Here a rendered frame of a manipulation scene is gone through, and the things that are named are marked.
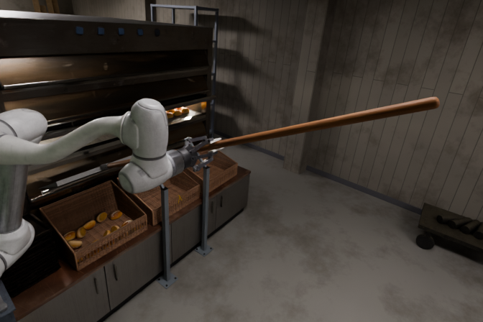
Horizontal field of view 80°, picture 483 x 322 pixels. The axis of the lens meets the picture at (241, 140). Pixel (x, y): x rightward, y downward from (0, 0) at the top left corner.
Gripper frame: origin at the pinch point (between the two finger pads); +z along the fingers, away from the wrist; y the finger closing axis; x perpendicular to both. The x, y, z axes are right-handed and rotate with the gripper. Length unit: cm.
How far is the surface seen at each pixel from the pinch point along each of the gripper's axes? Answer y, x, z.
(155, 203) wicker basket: 50, -151, 57
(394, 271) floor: 186, -1, 192
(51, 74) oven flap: -66, -123, -2
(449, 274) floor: 206, 40, 224
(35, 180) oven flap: -3, -156, -22
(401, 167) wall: 124, -3, 325
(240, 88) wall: -46, -237, 342
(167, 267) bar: 103, -139, 40
